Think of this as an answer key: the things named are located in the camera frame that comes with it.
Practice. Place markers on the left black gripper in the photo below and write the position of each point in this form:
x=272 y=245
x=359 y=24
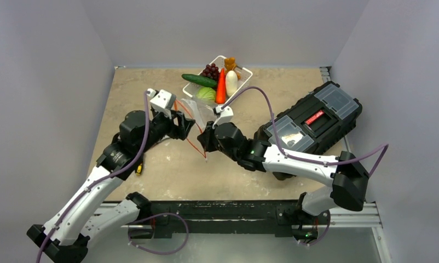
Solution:
x=179 y=130

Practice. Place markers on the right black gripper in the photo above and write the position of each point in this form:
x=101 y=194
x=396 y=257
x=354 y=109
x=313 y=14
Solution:
x=208 y=136

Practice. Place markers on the clear orange zip bag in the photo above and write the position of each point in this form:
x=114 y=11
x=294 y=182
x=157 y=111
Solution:
x=201 y=111

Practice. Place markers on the green cabbage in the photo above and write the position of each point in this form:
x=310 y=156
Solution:
x=206 y=94

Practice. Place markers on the orange carrot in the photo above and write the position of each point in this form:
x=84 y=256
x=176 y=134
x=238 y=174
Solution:
x=221 y=96

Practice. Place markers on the green cucumber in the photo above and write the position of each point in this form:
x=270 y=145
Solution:
x=200 y=80

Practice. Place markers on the white radish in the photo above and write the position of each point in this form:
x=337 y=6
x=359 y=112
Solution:
x=231 y=81

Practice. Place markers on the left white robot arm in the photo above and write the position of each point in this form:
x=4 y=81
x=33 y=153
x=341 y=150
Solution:
x=67 y=236

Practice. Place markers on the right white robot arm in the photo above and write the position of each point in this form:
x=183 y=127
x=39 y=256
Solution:
x=343 y=177

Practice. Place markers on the yellow black screwdriver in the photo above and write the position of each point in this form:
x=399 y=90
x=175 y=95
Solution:
x=140 y=167

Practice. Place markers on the dark red grapes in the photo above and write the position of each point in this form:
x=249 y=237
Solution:
x=211 y=71

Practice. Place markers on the black plastic toolbox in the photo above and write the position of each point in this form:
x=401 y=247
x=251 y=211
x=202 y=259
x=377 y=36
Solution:
x=314 y=124

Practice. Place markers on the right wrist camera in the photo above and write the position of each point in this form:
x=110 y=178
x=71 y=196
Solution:
x=224 y=114

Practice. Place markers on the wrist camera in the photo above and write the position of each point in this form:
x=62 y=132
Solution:
x=161 y=101
x=224 y=114

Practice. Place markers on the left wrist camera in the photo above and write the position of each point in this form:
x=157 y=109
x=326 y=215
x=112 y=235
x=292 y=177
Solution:
x=161 y=101

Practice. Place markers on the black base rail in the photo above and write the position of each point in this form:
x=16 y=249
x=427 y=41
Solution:
x=271 y=217

